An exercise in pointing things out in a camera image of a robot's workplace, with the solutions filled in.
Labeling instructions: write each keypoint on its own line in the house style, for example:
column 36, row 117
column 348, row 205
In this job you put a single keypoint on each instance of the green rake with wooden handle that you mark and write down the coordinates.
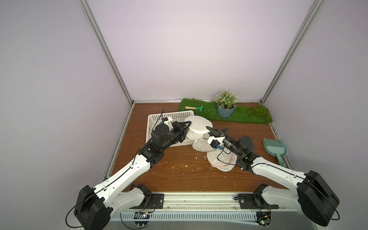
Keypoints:
column 195, row 108

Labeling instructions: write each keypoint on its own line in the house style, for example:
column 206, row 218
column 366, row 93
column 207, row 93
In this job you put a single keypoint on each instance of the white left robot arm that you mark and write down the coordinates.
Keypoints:
column 129, row 175

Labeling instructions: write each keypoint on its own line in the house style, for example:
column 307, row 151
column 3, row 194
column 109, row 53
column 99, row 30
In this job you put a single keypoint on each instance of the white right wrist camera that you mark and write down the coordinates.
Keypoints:
column 216, row 142

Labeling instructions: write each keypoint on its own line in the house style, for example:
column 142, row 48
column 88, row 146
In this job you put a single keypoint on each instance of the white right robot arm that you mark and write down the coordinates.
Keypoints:
column 308, row 192

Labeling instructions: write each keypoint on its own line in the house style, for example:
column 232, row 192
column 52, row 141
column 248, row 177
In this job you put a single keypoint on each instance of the teal plastic dustpan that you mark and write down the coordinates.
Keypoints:
column 277, row 149

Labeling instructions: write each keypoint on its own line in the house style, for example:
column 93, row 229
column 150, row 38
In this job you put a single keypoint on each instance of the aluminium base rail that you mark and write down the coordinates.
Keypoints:
column 206, row 201

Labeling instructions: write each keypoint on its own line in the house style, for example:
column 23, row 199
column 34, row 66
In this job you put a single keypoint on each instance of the green artificial grass mat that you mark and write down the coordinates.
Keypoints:
column 257, row 114

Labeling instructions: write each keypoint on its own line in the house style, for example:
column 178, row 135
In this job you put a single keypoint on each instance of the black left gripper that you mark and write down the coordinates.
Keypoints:
column 180, row 131

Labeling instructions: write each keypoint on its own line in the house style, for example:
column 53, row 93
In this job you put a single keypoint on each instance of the artificial plant in teal pot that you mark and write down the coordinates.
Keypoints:
column 226, row 101

